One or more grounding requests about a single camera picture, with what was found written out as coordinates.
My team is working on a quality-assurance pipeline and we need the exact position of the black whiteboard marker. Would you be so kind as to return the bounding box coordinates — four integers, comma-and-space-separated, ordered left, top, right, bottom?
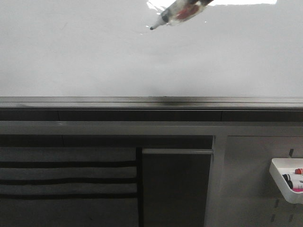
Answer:
150, 0, 215, 31

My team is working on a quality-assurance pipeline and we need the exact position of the white whiteboard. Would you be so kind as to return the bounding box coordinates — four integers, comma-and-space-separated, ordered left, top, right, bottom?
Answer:
0, 0, 303, 97

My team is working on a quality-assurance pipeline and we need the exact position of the dark grey panel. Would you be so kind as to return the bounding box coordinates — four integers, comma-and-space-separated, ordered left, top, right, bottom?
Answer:
143, 149, 212, 227

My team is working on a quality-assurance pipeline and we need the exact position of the red and clear tape wrap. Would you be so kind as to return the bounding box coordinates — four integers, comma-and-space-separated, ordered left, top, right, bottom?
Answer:
165, 0, 209, 26

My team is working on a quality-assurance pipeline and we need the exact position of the grey pegboard panel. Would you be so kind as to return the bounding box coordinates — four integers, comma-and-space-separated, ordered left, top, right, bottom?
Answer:
205, 136, 303, 227

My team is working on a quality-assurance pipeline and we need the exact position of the grey black-striped cloth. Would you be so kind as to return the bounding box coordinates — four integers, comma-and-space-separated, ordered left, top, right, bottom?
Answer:
0, 147, 143, 227

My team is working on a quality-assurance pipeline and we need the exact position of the white plastic marker tray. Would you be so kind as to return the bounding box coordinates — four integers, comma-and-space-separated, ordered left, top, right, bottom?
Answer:
269, 158, 303, 204

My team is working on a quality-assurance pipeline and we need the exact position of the black-capped marker in tray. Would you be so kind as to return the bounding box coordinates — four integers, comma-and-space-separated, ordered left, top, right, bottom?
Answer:
282, 174, 303, 182

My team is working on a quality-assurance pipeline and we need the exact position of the red-capped marker in tray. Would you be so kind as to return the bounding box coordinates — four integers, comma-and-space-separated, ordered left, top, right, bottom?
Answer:
294, 168, 303, 175

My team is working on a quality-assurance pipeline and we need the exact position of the pink-capped marker in tray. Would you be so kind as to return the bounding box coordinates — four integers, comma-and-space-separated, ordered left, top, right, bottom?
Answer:
286, 181, 303, 192

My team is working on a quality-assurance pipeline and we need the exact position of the grey whiteboard frame rail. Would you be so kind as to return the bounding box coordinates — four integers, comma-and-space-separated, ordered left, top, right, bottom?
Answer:
0, 96, 303, 122

